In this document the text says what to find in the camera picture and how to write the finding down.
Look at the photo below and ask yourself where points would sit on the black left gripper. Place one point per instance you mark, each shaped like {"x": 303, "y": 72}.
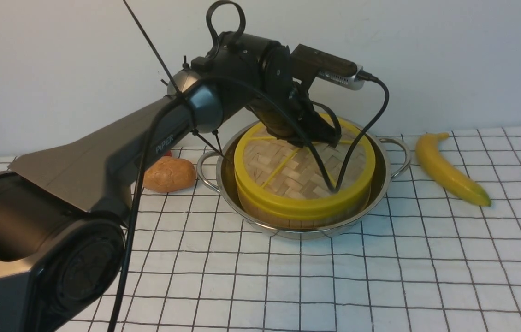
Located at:
{"x": 286, "y": 78}

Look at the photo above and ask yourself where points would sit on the woven bamboo steamer lid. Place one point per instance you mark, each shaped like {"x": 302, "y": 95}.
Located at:
{"x": 273, "y": 170}

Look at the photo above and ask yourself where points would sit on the bamboo steamer basket yellow rim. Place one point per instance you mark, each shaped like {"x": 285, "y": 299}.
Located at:
{"x": 304, "y": 214}

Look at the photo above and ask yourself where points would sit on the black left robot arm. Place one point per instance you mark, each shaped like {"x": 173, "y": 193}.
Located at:
{"x": 62, "y": 209}

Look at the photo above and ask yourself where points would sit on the brown potato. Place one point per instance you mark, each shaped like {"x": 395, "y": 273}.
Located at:
{"x": 170, "y": 174}

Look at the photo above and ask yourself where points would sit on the yellow banana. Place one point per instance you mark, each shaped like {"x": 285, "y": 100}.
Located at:
{"x": 445, "y": 174}

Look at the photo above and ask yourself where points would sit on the checkered white tablecloth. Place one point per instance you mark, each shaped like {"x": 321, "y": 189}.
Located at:
{"x": 421, "y": 261}

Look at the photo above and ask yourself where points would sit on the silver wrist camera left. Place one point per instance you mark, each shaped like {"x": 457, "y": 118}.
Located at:
{"x": 309, "y": 64}

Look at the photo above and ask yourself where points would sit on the stainless steel two-handled pot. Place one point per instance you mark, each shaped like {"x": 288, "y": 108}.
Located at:
{"x": 216, "y": 173}

